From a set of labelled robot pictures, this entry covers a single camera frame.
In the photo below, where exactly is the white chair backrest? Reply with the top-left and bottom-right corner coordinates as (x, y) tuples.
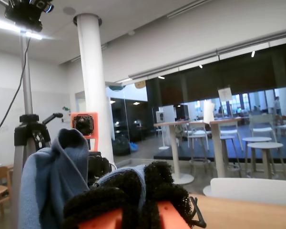
(209, 177), (286, 206)

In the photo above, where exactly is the white hanging paper sign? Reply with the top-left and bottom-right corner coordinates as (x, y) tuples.
(217, 87), (232, 103)

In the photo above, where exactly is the black tripod-mounted camera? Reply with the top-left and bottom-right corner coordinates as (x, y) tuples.
(4, 0), (55, 33)

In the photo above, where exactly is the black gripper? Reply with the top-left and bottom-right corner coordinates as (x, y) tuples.
(61, 151), (207, 229)

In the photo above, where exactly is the white round column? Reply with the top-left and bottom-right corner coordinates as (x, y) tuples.
(73, 13), (115, 167)

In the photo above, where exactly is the blue printed T-shirt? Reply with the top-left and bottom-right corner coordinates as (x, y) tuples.
(18, 128), (148, 229)

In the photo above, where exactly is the black beanbag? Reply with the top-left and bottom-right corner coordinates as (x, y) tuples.
(112, 135), (132, 157)

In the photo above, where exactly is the thin black hanging cable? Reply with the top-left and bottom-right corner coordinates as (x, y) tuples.
(0, 35), (32, 146)

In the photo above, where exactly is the grey camera tripod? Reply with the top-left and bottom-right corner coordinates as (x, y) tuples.
(10, 32), (64, 229)

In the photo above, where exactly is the white round stool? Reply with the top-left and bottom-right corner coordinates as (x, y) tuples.
(242, 136), (273, 172)
(247, 142), (286, 180)
(188, 135), (212, 174)
(219, 135), (243, 178)

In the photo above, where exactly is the white standing paper sign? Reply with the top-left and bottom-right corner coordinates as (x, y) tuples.
(203, 100), (215, 122)

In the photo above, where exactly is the dark roller blind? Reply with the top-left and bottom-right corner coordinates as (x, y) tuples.
(145, 42), (286, 108)

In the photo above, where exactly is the ceiling light strip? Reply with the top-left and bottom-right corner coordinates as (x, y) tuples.
(0, 15), (43, 41)

